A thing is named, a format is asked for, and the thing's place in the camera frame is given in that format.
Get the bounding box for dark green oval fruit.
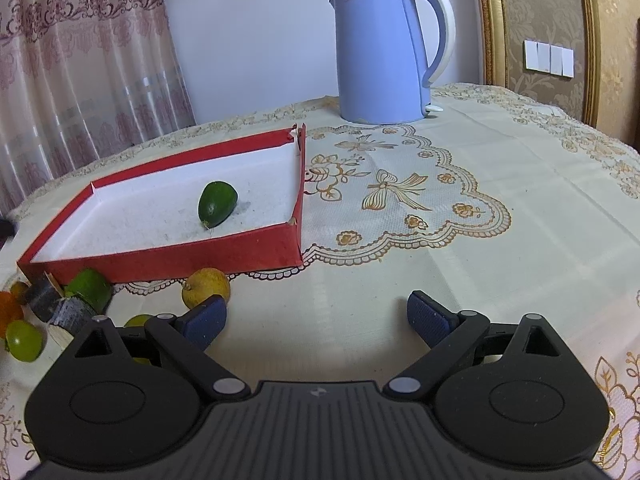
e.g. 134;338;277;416
198;181;239;228

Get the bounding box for green jujube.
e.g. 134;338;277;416
123;314;156;366
5;320;45;362

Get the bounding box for white wall switch panel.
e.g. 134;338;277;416
523;39;575;79

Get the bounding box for gold wall moulding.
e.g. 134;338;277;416
574;0;615;129
472;0;509;88

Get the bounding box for pink patterned sheer curtain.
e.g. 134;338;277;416
0;0;197;181

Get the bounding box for orange tangerine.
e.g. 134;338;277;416
0;291;25;340

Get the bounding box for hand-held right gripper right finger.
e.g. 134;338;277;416
382;290;563;403

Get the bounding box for round yellow fruit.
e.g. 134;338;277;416
181;267;232;310

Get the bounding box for light blue electric kettle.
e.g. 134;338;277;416
330;0;457;125

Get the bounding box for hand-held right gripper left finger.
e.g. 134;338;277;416
74;295;252;401

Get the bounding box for red shallow cardboard box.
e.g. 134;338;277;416
16;122;307;286

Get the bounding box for green pepper piece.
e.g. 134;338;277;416
64;268;115;313

